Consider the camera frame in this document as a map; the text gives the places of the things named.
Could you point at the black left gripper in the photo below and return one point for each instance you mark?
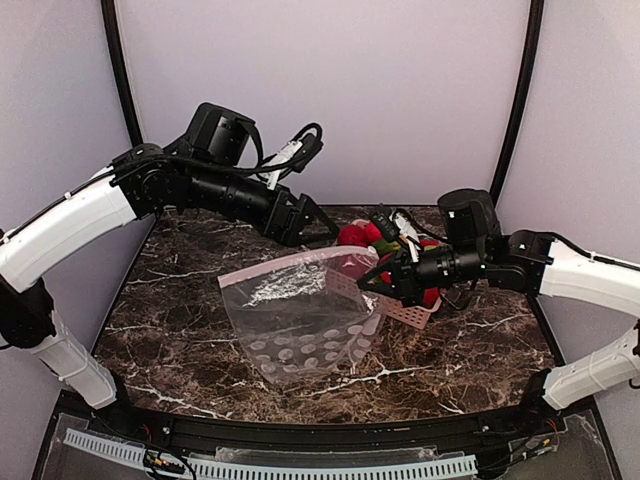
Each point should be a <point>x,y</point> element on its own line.
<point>286,218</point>

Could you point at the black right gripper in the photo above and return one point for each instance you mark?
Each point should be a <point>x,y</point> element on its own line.
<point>404,275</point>

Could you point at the red fruit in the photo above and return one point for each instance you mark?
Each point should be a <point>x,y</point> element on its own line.
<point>430,297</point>
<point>372,233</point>
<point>352,235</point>
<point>388,278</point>

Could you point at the clear zip top bag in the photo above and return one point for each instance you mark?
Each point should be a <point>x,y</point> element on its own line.
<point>303,315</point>

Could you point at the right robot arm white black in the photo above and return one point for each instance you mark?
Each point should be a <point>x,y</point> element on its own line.
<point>529,262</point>

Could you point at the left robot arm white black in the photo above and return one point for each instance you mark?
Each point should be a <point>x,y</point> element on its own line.
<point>199,170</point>

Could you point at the pink plastic basket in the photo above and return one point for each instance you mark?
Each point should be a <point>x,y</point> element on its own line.
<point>400,305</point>

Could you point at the green orange mango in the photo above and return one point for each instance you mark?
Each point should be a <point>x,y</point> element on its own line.
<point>384,247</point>

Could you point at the red chili pepper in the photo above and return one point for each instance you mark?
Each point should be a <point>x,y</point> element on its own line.
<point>429,244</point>

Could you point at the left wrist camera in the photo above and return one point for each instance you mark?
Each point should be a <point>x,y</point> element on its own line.
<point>219,135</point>

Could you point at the black front frame rail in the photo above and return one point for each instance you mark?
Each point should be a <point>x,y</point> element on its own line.
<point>487,431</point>

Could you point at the left black frame post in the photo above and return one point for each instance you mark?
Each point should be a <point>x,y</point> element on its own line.
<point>119,71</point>

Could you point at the black frame post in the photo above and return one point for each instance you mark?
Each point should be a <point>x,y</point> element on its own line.
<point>520,98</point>
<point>119,71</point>

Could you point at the white slotted cable duct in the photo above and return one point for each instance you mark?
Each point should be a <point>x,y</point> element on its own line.
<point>253,464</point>

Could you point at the right black frame post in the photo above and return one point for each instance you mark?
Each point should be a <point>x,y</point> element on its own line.
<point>520,98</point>

